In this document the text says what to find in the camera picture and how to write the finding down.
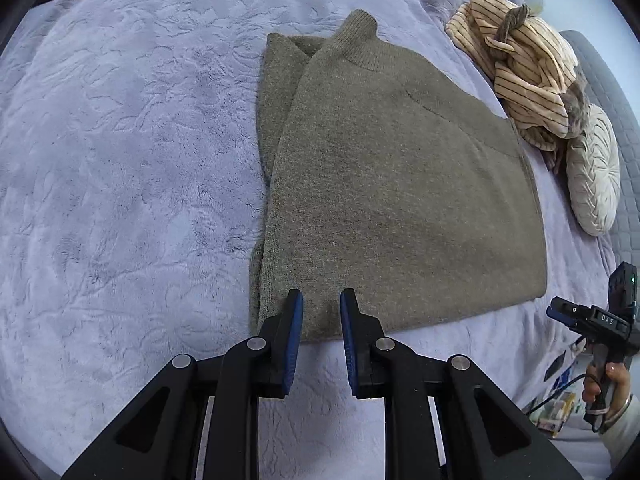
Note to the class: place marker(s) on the lavender embossed blanket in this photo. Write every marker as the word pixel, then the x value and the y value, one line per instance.
pixel 125 185

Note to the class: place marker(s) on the person's right hand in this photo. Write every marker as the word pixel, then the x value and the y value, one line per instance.
pixel 617 380

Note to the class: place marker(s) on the beige striped garment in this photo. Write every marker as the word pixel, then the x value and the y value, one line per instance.
pixel 530 75

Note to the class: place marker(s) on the grey quilted headboard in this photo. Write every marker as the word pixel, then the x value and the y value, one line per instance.
pixel 610 90

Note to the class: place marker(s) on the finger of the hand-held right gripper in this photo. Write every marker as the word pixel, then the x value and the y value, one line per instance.
pixel 572 310
pixel 565 321

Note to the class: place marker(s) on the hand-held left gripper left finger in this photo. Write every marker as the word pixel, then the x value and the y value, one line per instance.
pixel 292 340

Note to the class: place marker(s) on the olive brown knit sweater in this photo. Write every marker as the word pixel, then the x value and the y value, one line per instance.
pixel 400 200

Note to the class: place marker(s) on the small yellow box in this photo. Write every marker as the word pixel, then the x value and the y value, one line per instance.
pixel 557 412

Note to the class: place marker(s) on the cream round pleated cushion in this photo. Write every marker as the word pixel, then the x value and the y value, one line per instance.
pixel 595 175

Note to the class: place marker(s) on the brown fuzzy cloth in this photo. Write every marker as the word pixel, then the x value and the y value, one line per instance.
pixel 575 105

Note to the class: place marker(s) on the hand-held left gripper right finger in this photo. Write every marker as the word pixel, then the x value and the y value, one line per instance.
pixel 348 340

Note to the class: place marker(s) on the person's right forearm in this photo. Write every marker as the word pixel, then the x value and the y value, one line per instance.
pixel 622 440

